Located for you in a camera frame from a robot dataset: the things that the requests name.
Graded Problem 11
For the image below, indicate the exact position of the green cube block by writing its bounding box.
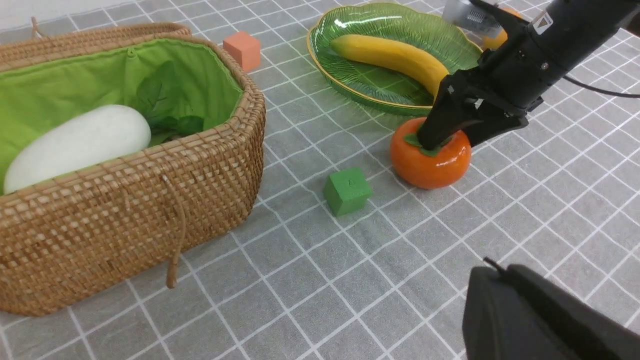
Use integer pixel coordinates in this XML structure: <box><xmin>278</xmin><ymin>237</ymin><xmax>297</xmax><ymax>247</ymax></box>
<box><xmin>322</xmin><ymin>166</ymin><xmax>373</xmax><ymax>217</ymax></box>

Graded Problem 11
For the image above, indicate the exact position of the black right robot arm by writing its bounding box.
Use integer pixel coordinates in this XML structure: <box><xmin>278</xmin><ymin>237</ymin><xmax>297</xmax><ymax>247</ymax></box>
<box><xmin>417</xmin><ymin>0</ymin><xmax>639</xmax><ymax>150</ymax></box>

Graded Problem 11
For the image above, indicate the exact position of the woven wicker basket green lining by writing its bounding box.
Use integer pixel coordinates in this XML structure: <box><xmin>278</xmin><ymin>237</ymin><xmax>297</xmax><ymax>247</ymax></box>
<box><xmin>0</xmin><ymin>34</ymin><xmax>267</xmax><ymax>318</ymax></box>

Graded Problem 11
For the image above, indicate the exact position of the white radish with green leaves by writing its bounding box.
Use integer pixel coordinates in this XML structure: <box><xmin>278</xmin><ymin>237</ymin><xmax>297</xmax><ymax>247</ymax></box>
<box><xmin>3</xmin><ymin>61</ymin><xmax>205</xmax><ymax>194</ymax></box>

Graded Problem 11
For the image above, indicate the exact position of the grey checked tablecloth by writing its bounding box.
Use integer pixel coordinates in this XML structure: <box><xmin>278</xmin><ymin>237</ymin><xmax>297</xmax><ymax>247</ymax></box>
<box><xmin>1</xmin><ymin>0</ymin><xmax>639</xmax><ymax>360</ymax></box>

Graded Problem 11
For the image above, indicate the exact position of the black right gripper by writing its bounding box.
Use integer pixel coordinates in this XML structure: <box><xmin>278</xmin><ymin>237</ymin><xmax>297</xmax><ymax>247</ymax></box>
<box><xmin>416</xmin><ymin>30</ymin><xmax>566</xmax><ymax>150</ymax></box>

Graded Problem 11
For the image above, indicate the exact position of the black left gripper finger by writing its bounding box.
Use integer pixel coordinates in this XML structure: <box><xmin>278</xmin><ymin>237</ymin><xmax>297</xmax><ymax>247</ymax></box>
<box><xmin>462</xmin><ymin>257</ymin><xmax>640</xmax><ymax>360</ymax></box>

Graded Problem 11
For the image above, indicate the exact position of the yellow banana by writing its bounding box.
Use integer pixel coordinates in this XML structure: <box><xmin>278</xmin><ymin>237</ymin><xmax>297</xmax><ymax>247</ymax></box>
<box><xmin>330</xmin><ymin>34</ymin><xmax>450</xmax><ymax>98</ymax></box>

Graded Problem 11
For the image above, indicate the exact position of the orange cube block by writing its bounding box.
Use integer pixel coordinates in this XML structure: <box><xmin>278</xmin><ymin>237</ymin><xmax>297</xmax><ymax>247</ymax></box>
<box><xmin>222</xmin><ymin>30</ymin><xmax>262</xmax><ymax>73</ymax></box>

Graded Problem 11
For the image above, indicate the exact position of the yellow orange mango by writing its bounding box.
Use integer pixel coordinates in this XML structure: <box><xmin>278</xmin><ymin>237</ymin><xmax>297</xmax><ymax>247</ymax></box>
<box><xmin>482</xmin><ymin>6</ymin><xmax>523</xmax><ymax>51</ymax></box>

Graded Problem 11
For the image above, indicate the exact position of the black cable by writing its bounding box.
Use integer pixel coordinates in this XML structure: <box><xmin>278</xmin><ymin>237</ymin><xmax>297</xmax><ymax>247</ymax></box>
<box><xmin>562</xmin><ymin>75</ymin><xmax>640</xmax><ymax>99</ymax></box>

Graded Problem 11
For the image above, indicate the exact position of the orange persimmon with green leaf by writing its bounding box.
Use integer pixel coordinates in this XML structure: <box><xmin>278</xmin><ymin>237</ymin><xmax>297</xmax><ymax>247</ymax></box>
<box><xmin>390</xmin><ymin>117</ymin><xmax>473</xmax><ymax>190</ymax></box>

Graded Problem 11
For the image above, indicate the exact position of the green glass leaf plate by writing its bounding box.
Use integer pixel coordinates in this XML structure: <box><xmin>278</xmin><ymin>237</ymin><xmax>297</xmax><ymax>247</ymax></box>
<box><xmin>306</xmin><ymin>2</ymin><xmax>482</xmax><ymax>117</ymax></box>

